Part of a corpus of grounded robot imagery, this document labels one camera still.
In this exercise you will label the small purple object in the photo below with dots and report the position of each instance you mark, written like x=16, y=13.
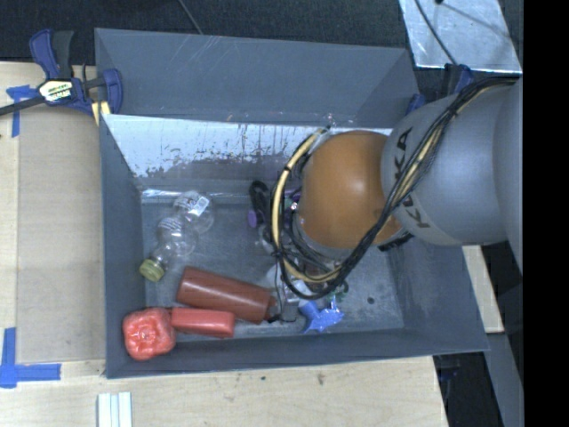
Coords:
x=252, y=218

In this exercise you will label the clear plastic bottle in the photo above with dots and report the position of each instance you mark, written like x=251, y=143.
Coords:
x=180, y=234

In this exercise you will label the pale wood board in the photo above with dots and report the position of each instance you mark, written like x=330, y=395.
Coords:
x=58, y=238

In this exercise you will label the long red-brown flat block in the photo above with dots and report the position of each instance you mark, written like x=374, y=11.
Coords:
x=222, y=294

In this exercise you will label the short red-brown flat block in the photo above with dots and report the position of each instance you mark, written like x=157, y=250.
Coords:
x=202, y=322

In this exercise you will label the blue toy animal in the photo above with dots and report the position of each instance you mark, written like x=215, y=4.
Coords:
x=323, y=317

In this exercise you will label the red toy pepper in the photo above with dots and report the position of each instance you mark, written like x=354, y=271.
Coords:
x=147, y=334

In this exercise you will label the grey metal bin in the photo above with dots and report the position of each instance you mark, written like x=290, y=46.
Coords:
x=249, y=82

